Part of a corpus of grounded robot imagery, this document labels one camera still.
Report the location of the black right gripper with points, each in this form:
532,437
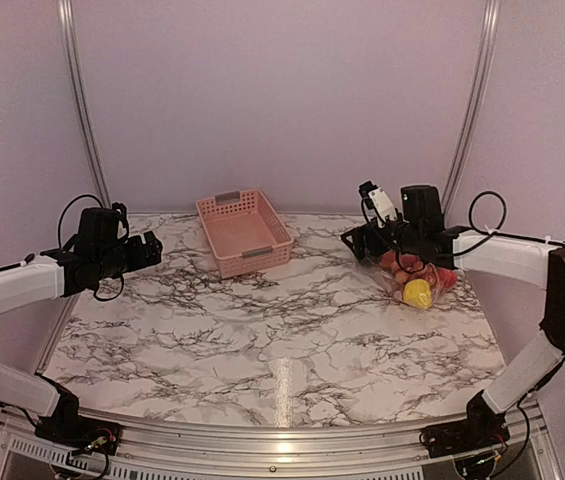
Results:
358,234

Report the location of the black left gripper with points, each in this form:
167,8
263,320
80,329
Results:
139,258

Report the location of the clear zip top bag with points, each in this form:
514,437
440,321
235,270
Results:
394,290

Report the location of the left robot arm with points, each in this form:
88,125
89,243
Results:
101,249

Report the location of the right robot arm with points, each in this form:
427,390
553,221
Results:
417,237

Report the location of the red fake lychee bunch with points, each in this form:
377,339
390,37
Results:
405,267

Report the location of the yellow fake bell pepper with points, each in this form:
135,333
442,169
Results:
418,294

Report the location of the pink plastic basket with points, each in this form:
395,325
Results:
244,232

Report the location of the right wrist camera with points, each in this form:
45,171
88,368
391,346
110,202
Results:
376,200

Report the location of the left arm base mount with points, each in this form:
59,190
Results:
85,435

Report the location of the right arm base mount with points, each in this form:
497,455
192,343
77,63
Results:
459,437

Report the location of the left aluminium frame post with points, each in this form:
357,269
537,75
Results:
71,49

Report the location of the aluminium frame post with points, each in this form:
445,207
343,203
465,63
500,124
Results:
71,49
478,88

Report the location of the front aluminium rail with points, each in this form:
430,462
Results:
155,449

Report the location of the right aluminium frame post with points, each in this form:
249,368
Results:
478,88

